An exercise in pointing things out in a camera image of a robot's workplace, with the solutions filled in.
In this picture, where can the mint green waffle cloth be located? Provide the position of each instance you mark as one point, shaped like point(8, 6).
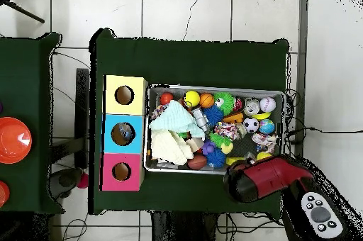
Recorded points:
point(175, 119)

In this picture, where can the cream waffle cloth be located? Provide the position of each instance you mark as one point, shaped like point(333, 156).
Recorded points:
point(167, 147)

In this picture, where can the yellow ball with seam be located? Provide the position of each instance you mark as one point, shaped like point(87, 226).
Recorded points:
point(263, 155)

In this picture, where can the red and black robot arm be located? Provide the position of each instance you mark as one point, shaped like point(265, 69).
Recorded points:
point(269, 178)

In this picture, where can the wooden box with three holes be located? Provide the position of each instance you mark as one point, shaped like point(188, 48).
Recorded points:
point(133, 105)

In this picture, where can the smooth yellow ball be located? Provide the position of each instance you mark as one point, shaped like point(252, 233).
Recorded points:
point(192, 98)

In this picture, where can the red-orange ball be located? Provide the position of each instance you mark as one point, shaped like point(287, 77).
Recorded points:
point(166, 98)

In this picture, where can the small orange basketball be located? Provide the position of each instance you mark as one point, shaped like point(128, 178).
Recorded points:
point(207, 100)

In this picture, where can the green spiky toy with eyes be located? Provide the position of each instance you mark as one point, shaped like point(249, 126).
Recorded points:
point(224, 102)

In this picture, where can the black and white soccer ball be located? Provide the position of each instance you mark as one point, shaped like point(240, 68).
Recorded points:
point(251, 124)

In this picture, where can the silver drink can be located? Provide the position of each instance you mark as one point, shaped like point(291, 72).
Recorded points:
point(251, 107)

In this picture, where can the globe print ball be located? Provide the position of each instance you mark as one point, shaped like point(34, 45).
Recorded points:
point(267, 126)

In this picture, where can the white baseball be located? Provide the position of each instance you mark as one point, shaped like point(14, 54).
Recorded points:
point(267, 104)

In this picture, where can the grey device with red knob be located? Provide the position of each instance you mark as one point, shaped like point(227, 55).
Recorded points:
point(65, 180)

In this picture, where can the orange plastic bowl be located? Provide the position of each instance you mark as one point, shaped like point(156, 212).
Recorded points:
point(14, 140)

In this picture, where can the black rod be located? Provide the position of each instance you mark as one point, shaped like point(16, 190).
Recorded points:
point(25, 12)

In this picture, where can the orange plastic cup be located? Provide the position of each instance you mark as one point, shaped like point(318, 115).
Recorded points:
point(3, 194)

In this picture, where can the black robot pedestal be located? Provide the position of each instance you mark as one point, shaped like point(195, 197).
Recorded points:
point(175, 229)

